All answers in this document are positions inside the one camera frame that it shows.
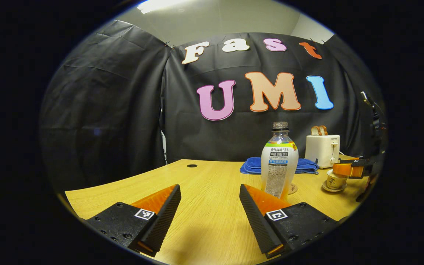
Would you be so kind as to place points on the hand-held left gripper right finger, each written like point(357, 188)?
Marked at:
point(256, 217)

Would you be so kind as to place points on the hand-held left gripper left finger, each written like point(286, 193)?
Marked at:
point(166, 217)

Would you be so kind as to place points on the cream saucer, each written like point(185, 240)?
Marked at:
point(328, 188)

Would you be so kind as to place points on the blue folded towel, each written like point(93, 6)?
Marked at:
point(252, 165)

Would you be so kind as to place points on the clear labelled water bottle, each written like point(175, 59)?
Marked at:
point(279, 165)

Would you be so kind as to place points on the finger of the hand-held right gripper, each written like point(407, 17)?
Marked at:
point(346, 170)
point(357, 162)

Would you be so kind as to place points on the round wooden coaster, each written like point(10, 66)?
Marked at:
point(293, 188)

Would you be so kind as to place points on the bread slice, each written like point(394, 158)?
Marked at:
point(324, 130)
point(315, 130)

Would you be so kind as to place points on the cream teacup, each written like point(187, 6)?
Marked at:
point(335, 183)

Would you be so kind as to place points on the white toaster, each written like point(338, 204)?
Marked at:
point(320, 149)

